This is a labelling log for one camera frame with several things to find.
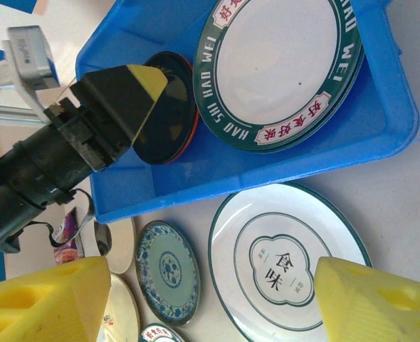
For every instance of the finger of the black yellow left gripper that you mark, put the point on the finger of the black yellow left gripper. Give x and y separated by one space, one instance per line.
114 99

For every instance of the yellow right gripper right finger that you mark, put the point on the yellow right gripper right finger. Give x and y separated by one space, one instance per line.
373 306

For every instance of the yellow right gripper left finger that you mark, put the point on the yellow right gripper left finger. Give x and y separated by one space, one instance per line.
35 306

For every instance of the black round plate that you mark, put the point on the black round plate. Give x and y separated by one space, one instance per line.
171 117

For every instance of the green rim lettered plate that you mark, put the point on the green rim lettered plate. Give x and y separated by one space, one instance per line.
274 71
160 335
320 136

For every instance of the blue floral pattern plate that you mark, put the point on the blue floral pattern plate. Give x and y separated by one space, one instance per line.
167 267

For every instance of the large white green-rimmed plate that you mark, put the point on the large white green-rimmed plate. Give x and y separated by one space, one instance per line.
228 249

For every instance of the blue plastic bin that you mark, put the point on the blue plastic bin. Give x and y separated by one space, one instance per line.
231 171

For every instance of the purple candy bag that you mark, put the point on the purple candy bag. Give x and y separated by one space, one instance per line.
65 249

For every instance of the aluminium corner post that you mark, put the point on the aluminium corner post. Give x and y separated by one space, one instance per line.
3 114

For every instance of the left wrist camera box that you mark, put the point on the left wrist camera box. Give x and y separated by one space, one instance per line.
28 53

